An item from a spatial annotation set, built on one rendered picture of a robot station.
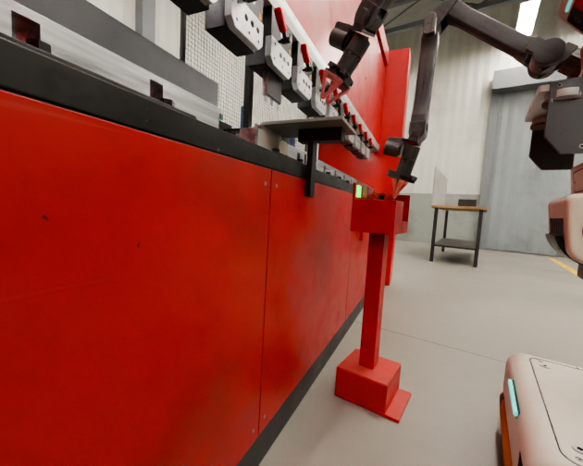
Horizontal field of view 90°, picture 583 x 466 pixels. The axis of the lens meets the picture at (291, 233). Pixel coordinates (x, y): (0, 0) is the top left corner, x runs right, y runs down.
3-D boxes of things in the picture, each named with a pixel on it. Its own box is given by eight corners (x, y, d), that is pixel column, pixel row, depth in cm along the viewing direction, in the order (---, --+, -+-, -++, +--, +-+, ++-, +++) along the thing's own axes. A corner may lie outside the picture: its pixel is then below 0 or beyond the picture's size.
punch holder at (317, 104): (315, 105, 126) (317, 66, 124) (296, 107, 129) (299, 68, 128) (326, 116, 139) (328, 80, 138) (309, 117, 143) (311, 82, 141)
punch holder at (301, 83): (296, 87, 107) (299, 40, 106) (276, 90, 111) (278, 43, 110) (311, 102, 121) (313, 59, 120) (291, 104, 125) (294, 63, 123)
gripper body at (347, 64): (326, 66, 89) (340, 42, 86) (335, 79, 98) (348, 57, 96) (342, 75, 87) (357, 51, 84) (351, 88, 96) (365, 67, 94)
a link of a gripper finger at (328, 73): (310, 91, 91) (328, 61, 88) (318, 98, 98) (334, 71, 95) (328, 101, 89) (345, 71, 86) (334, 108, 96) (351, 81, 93)
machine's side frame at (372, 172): (389, 286, 296) (410, 47, 276) (310, 274, 330) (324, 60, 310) (391, 281, 318) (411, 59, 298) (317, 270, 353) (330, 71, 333)
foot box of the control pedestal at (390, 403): (398, 423, 103) (402, 391, 102) (334, 395, 117) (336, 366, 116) (411, 395, 119) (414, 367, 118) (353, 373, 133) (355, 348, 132)
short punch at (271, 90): (266, 100, 96) (268, 70, 95) (261, 101, 97) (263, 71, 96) (280, 110, 105) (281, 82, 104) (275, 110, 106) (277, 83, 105)
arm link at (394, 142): (422, 125, 105) (426, 132, 112) (391, 120, 110) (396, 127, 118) (410, 158, 107) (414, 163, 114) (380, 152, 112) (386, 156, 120)
